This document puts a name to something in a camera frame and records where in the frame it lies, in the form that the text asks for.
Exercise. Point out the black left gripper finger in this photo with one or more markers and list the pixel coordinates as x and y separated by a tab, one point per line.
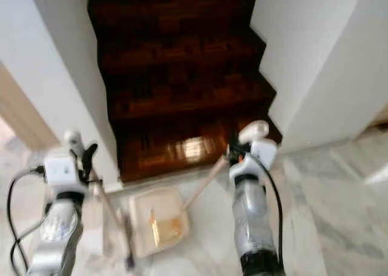
88	153

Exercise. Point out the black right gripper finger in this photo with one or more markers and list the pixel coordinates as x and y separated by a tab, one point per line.
233	140

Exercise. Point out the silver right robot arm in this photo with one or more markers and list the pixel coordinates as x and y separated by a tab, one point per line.
257	221

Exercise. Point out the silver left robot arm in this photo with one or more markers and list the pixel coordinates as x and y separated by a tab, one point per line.
54	239

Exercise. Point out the light wood door panel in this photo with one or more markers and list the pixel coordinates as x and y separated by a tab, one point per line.
24	112

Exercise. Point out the dark wooden staircase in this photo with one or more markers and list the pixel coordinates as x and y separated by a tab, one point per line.
182	76

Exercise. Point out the gold yellow box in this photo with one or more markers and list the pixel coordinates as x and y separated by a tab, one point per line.
168	230

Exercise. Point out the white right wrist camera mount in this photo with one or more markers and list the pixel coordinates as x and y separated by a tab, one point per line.
257	158

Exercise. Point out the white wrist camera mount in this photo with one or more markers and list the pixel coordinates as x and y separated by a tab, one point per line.
257	158
60	173

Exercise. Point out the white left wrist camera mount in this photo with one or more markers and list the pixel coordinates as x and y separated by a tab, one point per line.
60	173

